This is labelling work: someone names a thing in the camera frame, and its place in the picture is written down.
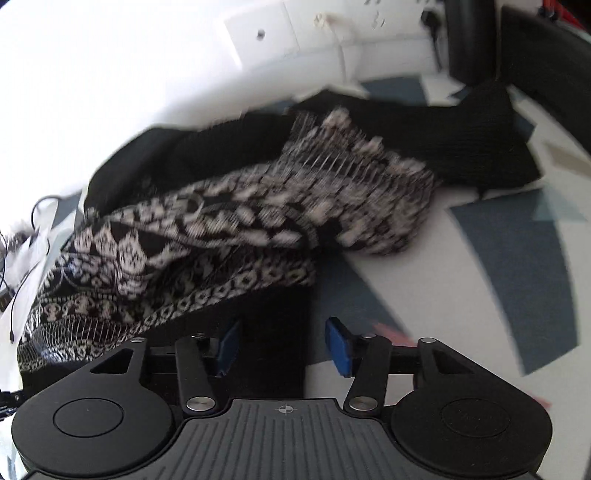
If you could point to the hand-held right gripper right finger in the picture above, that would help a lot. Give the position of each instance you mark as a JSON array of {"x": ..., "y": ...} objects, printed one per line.
[{"x": 339, "y": 348}]

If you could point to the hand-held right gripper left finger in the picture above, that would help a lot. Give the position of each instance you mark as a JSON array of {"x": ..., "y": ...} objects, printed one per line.
[{"x": 228, "y": 346}]

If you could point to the black white patterned knit sweater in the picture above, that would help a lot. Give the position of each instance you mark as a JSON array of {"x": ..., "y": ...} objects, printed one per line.
[{"x": 258, "y": 212}]

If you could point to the black cylindrical object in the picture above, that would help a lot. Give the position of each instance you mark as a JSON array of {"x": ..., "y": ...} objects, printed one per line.
[{"x": 468, "y": 41}]

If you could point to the black cabinet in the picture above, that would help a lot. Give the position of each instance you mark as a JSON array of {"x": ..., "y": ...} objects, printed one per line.
[{"x": 549, "y": 74}]

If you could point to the white wall socket panel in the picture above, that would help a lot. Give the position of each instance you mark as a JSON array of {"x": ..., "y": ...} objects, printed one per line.
[{"x": 277, "y": 27}]

